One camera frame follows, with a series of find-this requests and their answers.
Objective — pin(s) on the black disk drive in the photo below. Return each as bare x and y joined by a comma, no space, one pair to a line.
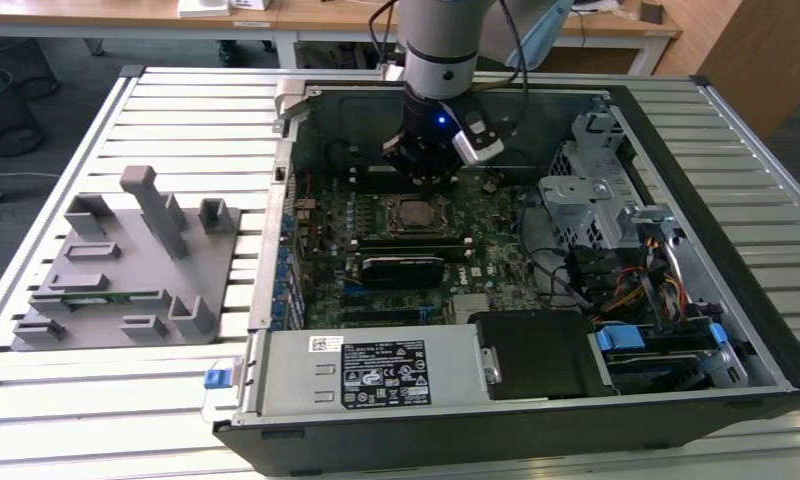
654,375

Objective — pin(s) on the small dark box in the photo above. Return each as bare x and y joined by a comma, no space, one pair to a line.
653,12

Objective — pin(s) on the silver power supply unit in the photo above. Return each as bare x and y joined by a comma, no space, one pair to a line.
294,370

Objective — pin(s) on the small black graphics card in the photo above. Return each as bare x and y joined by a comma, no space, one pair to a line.
401,274

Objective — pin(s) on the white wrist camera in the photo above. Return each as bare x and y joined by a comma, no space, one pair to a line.
481,145

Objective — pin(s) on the small silver heatsink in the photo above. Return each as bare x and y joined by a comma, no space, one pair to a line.
473,306

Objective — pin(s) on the wooden cabinet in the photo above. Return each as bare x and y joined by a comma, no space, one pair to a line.
761,60

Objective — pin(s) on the black mesh waste bin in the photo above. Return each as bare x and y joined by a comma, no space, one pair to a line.
7,125
30,65

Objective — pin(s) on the black expansion slot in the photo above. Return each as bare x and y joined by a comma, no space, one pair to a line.
381,316

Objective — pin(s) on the silver CPU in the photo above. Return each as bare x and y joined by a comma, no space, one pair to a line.
419,214

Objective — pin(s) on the wooden desk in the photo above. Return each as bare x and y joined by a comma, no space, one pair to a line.
107,22
614,27

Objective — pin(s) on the grey parts rack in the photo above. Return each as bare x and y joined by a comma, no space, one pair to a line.
141,280

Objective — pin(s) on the black plastic shroud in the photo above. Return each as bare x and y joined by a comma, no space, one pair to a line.
541,350

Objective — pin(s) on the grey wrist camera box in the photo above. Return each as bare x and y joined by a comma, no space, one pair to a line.
393,72

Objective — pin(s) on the CPU socket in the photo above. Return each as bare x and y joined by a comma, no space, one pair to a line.
387,231

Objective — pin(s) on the green motherboard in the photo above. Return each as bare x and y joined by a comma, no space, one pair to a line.
501,250

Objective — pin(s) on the black PC case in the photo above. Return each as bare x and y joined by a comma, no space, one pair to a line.
441,445

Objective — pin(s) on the silver drive cage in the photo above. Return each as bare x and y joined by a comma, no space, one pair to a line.
574,192

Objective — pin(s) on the small blue clip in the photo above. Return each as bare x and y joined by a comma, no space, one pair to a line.
718,336

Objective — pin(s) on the white labelled box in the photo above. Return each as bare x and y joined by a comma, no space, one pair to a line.
249,4

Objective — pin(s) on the blue disk carrier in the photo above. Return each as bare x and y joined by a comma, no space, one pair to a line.
621,340

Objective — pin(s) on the green RAM stick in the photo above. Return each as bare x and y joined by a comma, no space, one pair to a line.
117,297

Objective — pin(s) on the blue case latch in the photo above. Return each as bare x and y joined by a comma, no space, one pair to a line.
217,379

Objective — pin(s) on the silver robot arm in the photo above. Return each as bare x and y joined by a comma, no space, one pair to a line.
441,50

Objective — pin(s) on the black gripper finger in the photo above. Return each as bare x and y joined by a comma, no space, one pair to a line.
447,170
403,157

